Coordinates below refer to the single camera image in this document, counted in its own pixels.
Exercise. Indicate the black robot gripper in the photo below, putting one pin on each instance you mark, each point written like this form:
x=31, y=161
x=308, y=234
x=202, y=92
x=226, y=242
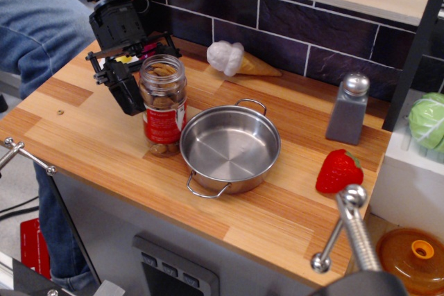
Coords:
x=119, y=31

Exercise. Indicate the clear almond jar red label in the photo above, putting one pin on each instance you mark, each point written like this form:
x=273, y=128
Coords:
x=163, y=86

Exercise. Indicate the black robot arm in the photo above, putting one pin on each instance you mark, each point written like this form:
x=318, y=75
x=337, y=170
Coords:
x=124, y=42

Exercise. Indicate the stainless steel pot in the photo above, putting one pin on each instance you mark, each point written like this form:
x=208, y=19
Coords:
x=229, y=149

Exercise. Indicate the orange pot lid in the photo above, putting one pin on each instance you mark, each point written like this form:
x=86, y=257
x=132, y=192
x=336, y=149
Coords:
x=415, y=257

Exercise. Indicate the toy fried egg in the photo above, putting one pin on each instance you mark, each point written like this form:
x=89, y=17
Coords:
x=118, y=63

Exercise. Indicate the person in blue jeans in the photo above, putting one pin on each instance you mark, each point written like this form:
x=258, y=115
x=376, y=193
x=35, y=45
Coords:
x=38, y=38

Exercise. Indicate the toy ice cream cone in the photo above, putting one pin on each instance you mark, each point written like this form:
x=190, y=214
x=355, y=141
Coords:
x=232, y=59

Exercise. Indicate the grey oven control panel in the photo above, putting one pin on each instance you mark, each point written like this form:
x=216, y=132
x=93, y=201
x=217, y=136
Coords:
x=167, y=273

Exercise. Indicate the red box on floor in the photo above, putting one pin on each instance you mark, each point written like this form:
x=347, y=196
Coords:
x=34, y=253

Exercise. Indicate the grey shaker silver cap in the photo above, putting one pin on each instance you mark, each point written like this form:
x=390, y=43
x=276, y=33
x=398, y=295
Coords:
x=347, y=117

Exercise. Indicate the red toy strawberry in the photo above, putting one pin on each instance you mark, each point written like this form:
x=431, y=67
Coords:
x=339, y=170

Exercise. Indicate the green toy cabbage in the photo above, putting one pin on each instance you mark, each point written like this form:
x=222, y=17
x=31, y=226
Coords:
x=426, y=121

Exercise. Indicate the black upright post right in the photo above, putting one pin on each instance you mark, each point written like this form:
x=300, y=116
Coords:
x=412, y=62

